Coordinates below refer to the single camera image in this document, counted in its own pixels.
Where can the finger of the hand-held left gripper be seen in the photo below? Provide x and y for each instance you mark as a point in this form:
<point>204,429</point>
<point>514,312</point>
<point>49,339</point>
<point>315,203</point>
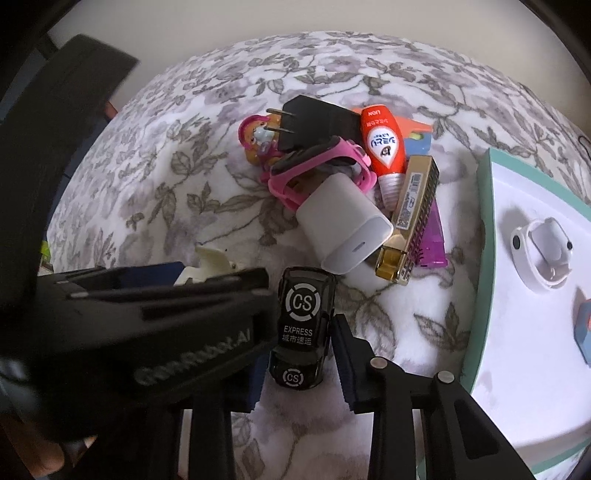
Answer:
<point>152,273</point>
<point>184,293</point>

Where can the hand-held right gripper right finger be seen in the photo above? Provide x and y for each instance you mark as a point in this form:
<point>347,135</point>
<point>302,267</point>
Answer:
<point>345,364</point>

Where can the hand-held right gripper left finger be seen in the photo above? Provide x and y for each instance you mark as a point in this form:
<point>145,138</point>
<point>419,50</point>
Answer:
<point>256,392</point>

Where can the cream hair clip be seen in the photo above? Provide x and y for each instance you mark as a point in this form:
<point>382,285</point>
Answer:
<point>210,265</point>

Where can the black toy car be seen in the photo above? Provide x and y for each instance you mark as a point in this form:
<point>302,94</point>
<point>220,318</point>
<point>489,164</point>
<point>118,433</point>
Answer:
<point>300,323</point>

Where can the white charger plug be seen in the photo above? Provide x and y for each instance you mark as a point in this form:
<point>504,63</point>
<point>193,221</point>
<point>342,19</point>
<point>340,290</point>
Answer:
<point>341,217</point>

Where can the gold rectangular case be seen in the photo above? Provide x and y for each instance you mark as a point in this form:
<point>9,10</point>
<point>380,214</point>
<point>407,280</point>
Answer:
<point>408,217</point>

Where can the dog toy figure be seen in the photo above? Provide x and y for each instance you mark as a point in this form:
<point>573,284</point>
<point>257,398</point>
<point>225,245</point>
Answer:
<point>251,134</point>

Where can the pink watch band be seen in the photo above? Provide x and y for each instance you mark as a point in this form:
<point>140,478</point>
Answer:
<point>302,168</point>

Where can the white box with teal rim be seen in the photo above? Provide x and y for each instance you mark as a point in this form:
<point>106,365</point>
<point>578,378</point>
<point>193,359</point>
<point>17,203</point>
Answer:
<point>521,346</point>

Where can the black charger plug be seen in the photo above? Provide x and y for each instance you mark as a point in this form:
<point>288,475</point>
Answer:
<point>318,122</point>

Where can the pink and blue block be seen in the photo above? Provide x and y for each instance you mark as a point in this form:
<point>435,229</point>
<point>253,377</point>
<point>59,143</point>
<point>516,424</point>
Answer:
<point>585,332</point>

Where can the person's left hand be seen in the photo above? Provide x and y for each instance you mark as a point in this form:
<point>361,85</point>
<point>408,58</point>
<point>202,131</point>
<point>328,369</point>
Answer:
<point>46,459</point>

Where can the small green item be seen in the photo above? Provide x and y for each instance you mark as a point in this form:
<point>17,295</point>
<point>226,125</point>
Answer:
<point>44,249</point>

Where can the purple translucent case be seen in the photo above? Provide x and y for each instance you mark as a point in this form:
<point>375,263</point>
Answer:
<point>434,240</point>

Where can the dark panel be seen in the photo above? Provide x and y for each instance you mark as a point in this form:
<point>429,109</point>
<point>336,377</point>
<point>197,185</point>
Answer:
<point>55,115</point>

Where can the red toothpaste tube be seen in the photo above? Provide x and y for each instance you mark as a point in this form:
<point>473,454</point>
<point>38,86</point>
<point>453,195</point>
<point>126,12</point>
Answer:
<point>383,143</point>

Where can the orange and blue sharpener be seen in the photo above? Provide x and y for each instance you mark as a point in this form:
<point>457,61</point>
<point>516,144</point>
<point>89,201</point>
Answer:
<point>418,131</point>

